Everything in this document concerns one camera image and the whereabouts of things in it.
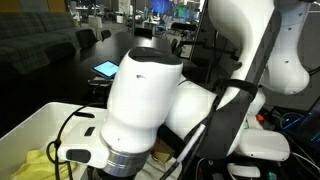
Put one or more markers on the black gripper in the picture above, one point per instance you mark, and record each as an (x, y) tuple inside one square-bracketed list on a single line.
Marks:
[(97, 174)]

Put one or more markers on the yellow cloth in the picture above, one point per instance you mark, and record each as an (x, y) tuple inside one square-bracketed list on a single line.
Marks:
[(36, 167)]

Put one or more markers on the white storage box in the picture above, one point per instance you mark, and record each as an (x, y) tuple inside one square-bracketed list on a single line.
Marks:
[(34, 133)]

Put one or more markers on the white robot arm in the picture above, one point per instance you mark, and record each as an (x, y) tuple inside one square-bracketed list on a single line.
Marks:
[(150, 90)]

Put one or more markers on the white cloth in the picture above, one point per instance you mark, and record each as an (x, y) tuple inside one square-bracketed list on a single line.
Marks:
[(153, 169)]

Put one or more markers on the tablet with lit screen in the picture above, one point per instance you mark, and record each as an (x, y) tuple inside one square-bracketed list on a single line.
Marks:
[(106, 69)]

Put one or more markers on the green plaid sofa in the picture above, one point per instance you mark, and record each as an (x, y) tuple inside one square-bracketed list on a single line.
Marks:
[(24, 36)]

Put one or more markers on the laptop with dark screen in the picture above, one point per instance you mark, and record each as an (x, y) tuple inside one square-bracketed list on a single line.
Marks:
[(306, 130)]

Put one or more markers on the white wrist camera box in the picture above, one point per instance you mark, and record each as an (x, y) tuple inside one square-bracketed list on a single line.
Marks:
[(84, 144)]

